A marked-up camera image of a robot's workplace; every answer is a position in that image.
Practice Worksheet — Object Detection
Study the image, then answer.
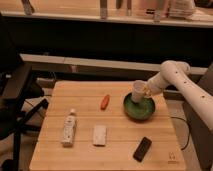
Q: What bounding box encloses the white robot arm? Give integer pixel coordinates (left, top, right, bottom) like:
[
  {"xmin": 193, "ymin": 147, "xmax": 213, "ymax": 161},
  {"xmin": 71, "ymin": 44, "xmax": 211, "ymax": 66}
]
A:
[{"xmin": 143, "ymin": 60, "xmax": 213, "ymax": 132}]

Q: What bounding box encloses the white ceramic cup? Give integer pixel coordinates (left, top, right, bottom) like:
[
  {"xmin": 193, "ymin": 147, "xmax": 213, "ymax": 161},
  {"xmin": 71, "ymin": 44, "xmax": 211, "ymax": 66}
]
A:
[{"xmin": 131, "ymin": 80, "xmax": 145, "ymax": 103}]

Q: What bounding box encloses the white plastic bottle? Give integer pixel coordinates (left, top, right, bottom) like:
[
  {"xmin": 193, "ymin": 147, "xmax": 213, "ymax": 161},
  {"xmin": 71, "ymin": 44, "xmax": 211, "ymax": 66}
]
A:
[{"xmin": 61, "ymin": 109, "xmax": 77, "ymax": 147}]

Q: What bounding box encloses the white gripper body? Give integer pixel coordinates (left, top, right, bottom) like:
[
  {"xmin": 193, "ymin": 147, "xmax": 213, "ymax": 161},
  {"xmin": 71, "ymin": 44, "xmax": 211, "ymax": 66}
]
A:
[{"xmin": 143, "ymin": 74, "xmax": 165, "ymax": 98}]

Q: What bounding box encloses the green ceramic bowl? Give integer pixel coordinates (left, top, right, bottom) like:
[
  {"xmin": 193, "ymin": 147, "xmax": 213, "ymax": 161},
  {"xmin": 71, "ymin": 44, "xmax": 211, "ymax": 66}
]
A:
[{"xmin": 123, "ymin": 93, "xmax": 155, "ymax": 121}]

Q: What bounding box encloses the black office chair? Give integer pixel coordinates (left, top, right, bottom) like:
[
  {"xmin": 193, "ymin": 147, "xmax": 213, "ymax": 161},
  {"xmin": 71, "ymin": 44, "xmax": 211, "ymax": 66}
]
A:
[{"xmin": 0, "ymin": 13, "xmax": 48, "ymax": 171}]

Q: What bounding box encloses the white rectangular block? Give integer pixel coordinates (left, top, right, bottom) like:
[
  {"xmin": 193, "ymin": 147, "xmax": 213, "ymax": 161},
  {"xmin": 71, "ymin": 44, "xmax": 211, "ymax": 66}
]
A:
[{"xmin": 93, "ymin": 125, "xmax": 107, "ymax": 146}]

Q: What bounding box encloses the wooden table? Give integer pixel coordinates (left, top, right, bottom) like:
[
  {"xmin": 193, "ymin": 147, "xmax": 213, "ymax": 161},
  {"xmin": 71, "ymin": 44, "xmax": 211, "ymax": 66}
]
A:
[{"xmin": 30, "ymin": 81, "xmax": 186, "ymax": 171}]

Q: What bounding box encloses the black smartphone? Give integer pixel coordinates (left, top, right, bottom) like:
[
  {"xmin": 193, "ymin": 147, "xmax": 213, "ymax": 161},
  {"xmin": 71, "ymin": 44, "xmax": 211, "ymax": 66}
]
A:
[{"xmin": 133, "ymin": 137, "xmax": 152, "ymax": 162}]

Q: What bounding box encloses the orange carrot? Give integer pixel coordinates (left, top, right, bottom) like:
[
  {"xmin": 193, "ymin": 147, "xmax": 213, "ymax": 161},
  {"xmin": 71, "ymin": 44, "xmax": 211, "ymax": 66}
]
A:
[{"xmin": 100, "ymin": 95, "xmax": 110, "ymax": 110}]

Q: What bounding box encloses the black cable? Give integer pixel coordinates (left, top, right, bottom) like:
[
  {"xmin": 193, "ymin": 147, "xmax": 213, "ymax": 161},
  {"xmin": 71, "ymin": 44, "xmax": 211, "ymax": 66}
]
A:
[{"xmin": 170, "ymin": 115, "xmax": 191, "ymax": 152}]

